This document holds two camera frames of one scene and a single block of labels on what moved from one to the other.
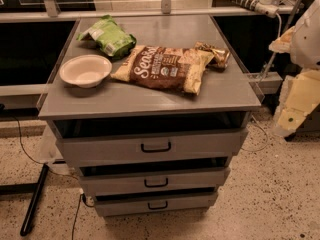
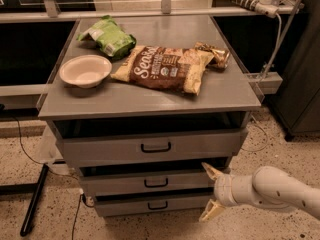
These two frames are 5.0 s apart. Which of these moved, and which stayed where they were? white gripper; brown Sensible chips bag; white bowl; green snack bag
Moved: white gripper
Stayed: brown Sensible chips bag; white bowl; green snack bag
